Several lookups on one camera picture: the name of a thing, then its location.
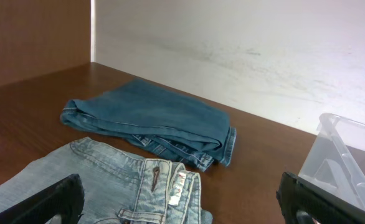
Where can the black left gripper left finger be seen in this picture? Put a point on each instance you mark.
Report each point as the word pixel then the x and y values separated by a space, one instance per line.
pixel 62 202

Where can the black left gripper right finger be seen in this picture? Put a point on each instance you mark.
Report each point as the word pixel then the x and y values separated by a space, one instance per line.
pixel 302 202

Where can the light blue folded jeans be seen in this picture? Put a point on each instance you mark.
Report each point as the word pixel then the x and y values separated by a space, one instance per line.
pixel 119 187

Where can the clear plastic storage bin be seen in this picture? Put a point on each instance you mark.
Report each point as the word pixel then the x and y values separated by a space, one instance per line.
pixel 336 161

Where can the dark blue folded jeans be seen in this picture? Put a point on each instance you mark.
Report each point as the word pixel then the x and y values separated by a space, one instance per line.
pixel 170 125

